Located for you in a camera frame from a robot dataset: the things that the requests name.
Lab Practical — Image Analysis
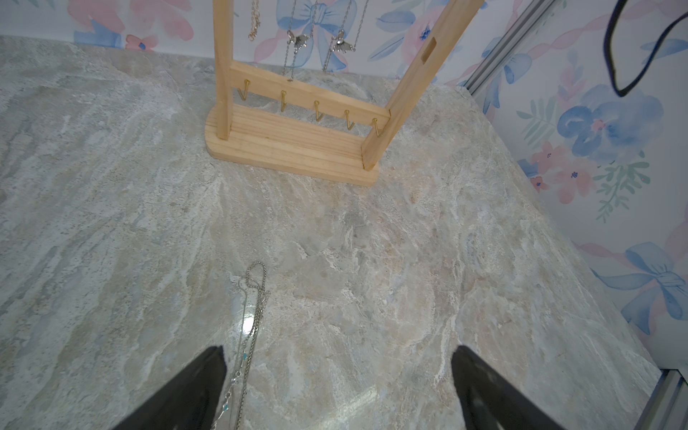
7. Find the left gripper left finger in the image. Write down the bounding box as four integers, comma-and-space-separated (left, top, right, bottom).
114, 346, 227, 430

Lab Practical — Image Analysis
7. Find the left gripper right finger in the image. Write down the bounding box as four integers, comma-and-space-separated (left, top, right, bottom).
451, 345, 562, 429

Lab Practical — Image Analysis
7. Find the wooden jewelry display stand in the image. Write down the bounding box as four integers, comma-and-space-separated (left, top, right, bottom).
205, 1, 481, 186

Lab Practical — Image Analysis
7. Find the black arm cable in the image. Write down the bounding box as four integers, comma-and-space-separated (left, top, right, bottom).
603, 0, 688, 99

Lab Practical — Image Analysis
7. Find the right aluminium corner post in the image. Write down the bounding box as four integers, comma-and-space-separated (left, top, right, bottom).
465, 0, 562, 95

